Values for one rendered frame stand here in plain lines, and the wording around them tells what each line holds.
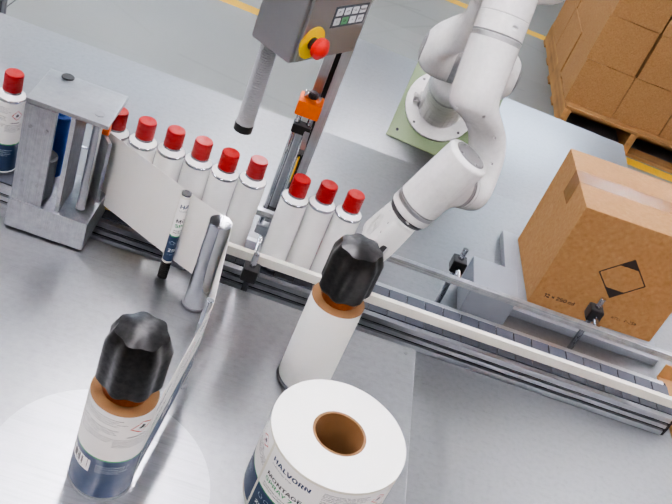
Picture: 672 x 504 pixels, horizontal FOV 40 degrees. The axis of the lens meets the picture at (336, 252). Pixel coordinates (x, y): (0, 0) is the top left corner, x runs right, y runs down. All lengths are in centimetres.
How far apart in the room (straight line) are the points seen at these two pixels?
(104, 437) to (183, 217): 49
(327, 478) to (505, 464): 53
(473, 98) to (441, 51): 47
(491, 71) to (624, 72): 346
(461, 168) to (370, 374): 39
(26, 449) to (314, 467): 40
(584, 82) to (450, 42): 303
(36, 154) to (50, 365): 35
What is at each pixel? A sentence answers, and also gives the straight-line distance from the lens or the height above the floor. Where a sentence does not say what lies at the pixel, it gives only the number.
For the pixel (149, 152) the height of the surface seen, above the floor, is 103.
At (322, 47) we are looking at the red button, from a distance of 154.
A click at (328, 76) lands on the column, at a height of 122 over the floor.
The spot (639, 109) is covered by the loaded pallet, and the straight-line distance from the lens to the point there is 514.
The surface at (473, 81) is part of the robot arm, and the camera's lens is 161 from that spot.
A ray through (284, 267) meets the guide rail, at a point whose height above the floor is 91.
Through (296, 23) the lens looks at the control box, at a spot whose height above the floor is 136.
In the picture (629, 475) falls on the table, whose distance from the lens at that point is 186.
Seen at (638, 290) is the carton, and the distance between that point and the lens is 208.
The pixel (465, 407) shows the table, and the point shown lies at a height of 83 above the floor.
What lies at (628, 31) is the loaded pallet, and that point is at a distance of 496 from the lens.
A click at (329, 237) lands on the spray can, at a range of 172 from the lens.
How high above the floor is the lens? 196
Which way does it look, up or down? 35 degrees down
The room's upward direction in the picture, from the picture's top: 24 degrees clockwise
